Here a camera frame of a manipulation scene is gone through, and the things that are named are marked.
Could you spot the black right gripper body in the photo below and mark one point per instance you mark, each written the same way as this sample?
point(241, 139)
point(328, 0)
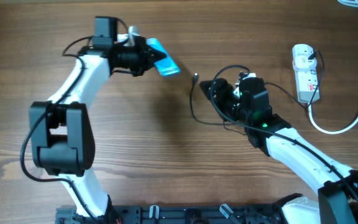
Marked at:
point(227, 101)

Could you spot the turquoise screen smartphone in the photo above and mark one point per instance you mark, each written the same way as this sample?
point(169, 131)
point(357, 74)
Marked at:
point(166, 67)

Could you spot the white power strip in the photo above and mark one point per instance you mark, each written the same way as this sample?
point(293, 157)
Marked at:
point(306, 82)

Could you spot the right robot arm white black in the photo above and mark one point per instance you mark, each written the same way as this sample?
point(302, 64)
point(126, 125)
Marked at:
point(336, 185)

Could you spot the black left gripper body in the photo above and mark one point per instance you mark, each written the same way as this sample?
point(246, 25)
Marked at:
point(140, 62)

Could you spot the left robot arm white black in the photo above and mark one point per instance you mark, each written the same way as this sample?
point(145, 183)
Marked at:
point(60, 135)

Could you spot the white USB charger adapter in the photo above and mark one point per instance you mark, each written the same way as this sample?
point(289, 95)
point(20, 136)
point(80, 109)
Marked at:
point(302, 63)

